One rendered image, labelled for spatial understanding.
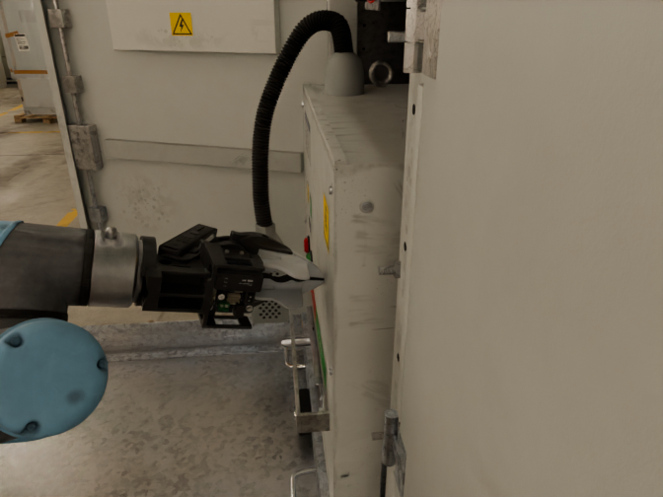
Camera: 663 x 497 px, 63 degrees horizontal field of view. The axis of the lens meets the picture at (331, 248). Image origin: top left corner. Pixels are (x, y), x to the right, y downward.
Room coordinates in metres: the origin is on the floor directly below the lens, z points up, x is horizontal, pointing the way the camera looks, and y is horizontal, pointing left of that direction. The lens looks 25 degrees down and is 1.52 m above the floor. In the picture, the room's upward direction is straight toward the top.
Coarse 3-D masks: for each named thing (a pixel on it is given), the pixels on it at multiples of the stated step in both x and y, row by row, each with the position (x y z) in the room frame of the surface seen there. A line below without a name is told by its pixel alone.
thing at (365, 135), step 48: (336, 96) 0.84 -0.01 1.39; (384, 96) 0.84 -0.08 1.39; (336, 144) 0.52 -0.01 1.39; (384, 144) 0.54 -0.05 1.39; (336, 192) 0.46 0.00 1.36; (384, 192) 0.47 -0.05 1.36; (336, 240) 0.46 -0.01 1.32; (384, 240) 0.47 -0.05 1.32; (336, 288) 0.46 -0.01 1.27; (384, 288) 0.47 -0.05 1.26; (336, 336) 0.46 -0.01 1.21; (384, 336) 0.47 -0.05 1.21; (336, 384) 0.46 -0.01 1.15; (384, 384) 0.47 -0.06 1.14; (336, 432) 0.46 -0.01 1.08; (336, 480) 0.46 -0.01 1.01
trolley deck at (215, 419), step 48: (144, 384) 0.84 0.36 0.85; (192, 384) 0.84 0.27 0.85; (240, 384) 0.84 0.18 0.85; (288, 384) 0.84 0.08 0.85; (96, 432) 0.71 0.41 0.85; (144, 432) 0.71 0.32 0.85; (192, 432) 0.71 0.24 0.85; (240, 432) 0.71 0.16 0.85; (288, 432) 0.71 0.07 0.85; (0, 480) 0.61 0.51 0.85; (48, 480) 0.61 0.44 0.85; (96, 480) 0.61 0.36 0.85; (144, 480) 0.61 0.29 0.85; (192, 480) 0.61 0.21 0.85; (240, 480) 0.61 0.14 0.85; (288, 480) 0.61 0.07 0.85
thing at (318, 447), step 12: (312, 360) 0.81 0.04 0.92; (312, 372) 0.77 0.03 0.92; (312, 384) 0.74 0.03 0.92; (312, 396) 0.71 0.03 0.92; (312, 408) 0.68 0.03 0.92; (312, 432) 0.66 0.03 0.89; (324, 456) 0.58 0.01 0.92; (324, 468) 0.56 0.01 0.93; (324, 480) 0.54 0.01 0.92; (324, 492) 0.52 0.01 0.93
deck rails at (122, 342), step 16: (176, 320) 0.95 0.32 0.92; (192, 320) 0.96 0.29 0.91; (224, 320) 0.96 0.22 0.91; (288, 320) 0.98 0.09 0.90; (96, 336) 0.93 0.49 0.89; (112, 336) 0.94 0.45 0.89; (128, 336) 0.94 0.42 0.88; (144, 336) 0.94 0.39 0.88; (160, 336) 0.95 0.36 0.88; (176, 336) 0.95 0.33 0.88; (192, 336) 0.96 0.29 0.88; (208, 336) 0.96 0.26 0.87; (224, 336) 0.96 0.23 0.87; (240, 336) 0.97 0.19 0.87; (256, 336) 0.97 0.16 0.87; (272, 336) 0.97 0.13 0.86; (112, 352) 0.93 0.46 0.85; (128, 352) 0.93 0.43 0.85; (144, 352) 0.93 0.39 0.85; (160, 352) 0.93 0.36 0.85; (176, 352) 0.93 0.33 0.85; (192, 352) 0.93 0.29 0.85; (208, 352) 0.93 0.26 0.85; (224, 352) 0.93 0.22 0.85; (240, 352) 0.93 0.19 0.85; (256, 352) 0.94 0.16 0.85
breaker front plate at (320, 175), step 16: (304, 96) 0.90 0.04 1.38; (304, 112) 0.91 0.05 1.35; (304, 128) 0.92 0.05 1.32; (304, 144) 0.93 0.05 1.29; (320, 144) 0.61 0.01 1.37; (304, 160) 0.94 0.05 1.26; (320, 160) 0.61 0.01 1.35; (320, 176) 0.61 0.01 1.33; (320, 192) 0.61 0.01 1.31; (320, 208) 0.62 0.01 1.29; (320, 224) 0.62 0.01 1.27; (320, 240) 0.62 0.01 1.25; (320, 256) 0.62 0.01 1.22; (320, 288) 0.63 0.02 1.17; (320, 304) 0.63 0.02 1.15; (320, 320) 0.63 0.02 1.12; (320, 368) 0.64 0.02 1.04; (320, 384) 0.60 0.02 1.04; (320, 400) 0.61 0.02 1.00
